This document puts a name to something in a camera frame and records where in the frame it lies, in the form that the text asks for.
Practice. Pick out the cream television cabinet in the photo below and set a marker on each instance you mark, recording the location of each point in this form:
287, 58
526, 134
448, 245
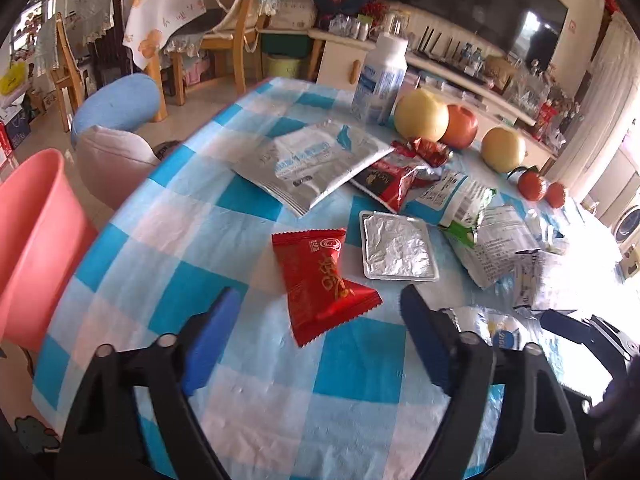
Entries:
340, 60

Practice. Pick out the green storage box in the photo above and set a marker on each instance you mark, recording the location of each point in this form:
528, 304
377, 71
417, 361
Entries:
285, 44

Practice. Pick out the red snack packet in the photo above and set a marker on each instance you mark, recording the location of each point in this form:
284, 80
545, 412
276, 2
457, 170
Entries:
320, 285

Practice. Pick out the silver blue packet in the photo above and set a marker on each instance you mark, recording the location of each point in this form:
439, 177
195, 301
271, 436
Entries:
495, 325

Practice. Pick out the black television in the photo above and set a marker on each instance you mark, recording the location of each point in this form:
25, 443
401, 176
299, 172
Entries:
475, 5

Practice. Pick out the clear plastic wrapper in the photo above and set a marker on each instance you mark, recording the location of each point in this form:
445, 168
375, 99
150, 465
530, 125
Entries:
547, 237

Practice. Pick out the pale grey cushion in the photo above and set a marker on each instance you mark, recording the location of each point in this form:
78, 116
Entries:
112, 165

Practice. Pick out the pink plastic bucket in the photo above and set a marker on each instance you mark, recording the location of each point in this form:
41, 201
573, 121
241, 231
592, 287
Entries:
35, 240

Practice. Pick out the glass jars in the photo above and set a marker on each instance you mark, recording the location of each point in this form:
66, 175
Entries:
350, 26

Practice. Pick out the foil lidded plastic tray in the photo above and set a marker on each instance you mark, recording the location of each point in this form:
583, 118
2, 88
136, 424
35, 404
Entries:
397, 245

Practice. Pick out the red black snack wrapper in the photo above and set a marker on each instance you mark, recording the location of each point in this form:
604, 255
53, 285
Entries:
385, 180

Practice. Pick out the orange print dining tablecloth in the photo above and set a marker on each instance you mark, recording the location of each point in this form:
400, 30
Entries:
160, 15

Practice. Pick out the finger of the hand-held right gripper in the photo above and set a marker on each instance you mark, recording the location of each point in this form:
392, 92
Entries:
567, 324

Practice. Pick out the dark wooden chair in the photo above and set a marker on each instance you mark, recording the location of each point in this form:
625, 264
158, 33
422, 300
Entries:
107, 50

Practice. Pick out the wooden chair with cushion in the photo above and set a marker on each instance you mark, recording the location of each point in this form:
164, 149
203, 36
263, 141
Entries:
240, 25

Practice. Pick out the white plastic bottle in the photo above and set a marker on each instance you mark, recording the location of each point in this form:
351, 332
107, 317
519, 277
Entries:
377, 85

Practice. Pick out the white printed packet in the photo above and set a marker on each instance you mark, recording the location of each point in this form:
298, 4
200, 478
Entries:
495, 245

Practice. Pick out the small red wrapper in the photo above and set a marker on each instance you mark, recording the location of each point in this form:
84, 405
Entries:
425, 150

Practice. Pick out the blue white checked tablecloth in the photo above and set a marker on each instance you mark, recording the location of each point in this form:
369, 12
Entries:
200, 240

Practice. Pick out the white sack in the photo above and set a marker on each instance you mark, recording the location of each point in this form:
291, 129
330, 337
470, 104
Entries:
295, 7

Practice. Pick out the blue stool cushion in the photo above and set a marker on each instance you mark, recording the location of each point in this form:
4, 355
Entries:
115, 107

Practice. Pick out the red apple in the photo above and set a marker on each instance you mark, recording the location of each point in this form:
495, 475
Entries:
462, 127

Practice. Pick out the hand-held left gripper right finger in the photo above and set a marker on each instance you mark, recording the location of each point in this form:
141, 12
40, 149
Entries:
425, 340

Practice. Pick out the white washing machine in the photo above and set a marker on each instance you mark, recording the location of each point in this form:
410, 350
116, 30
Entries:
627, 227

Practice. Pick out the yellow green waste bin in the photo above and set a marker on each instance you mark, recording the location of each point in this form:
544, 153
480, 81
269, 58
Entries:
282, 66

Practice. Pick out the cartoon floor mat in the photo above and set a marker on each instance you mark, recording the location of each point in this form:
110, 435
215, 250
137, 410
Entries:
30, 435

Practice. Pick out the large yellow apple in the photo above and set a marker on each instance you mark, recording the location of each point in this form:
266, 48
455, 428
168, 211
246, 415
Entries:
420, 115

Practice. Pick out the white green packet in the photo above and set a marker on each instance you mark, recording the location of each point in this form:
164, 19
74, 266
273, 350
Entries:
450, 192

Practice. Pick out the grey white large packet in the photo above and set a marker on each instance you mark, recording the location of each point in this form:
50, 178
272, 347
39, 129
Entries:
310, 165

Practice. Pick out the wooden chair with lace cover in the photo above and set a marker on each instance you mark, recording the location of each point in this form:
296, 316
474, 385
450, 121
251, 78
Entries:
67, 70

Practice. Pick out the yellow bag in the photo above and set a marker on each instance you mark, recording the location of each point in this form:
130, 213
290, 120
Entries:
12, 77

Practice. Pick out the small yellow apple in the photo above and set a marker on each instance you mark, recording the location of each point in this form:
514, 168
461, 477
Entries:
502, 150

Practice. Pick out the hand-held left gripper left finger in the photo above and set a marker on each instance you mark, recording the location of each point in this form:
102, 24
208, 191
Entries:
215, 340

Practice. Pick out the black router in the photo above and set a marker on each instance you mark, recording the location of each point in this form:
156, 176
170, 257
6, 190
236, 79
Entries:
437, 42

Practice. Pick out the white flat packet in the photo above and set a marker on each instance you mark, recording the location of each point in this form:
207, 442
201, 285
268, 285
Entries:
550, 280

